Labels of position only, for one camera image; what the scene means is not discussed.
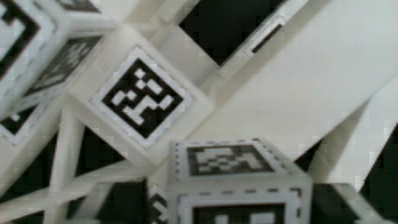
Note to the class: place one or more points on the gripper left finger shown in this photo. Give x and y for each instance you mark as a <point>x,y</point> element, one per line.
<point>114,204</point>

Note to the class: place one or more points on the white chair back frame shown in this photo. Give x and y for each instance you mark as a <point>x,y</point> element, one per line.
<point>213,70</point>

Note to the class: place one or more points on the white tagged cube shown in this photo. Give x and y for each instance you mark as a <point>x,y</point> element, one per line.
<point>231,184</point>
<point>50,31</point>

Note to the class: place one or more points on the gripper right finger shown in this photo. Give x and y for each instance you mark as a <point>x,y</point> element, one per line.
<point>340,206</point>

